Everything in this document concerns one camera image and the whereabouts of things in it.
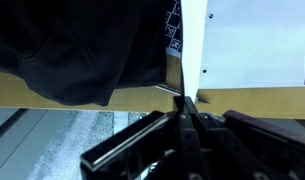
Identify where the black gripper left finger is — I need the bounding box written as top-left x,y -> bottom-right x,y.
79,96 -> 208,180

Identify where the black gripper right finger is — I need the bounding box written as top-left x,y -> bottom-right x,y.
184,96 -> 305,180

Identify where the black white marker checkerboard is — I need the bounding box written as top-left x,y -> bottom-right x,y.
164,0 -> 184,59

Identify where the black cloth garment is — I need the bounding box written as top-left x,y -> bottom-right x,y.
0,0 -> 177,107

